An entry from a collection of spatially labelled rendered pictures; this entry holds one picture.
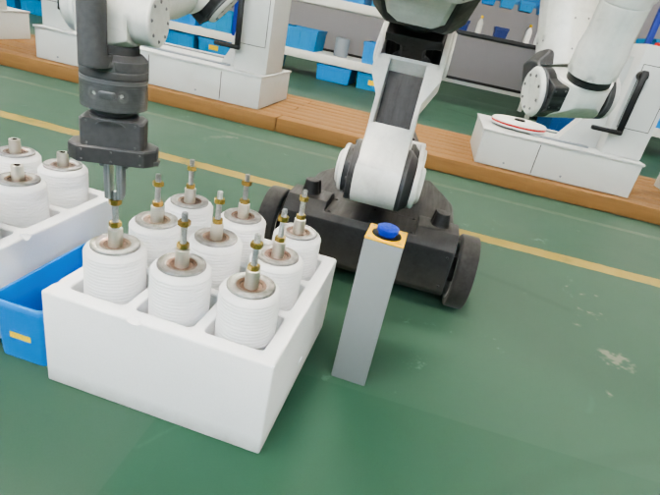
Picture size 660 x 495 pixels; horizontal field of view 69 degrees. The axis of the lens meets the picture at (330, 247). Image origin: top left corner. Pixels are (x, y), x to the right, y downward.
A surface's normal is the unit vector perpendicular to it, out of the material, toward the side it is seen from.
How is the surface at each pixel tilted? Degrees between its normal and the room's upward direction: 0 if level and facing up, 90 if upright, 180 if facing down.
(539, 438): 0
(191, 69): 90
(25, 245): 90
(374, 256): 90
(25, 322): 92
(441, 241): 46
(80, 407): 0
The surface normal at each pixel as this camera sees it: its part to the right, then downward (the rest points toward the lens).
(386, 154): -0.05, -0.25
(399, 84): -0.12, -0.02
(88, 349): -0.25, 0.38
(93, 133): 0.17, 0.46
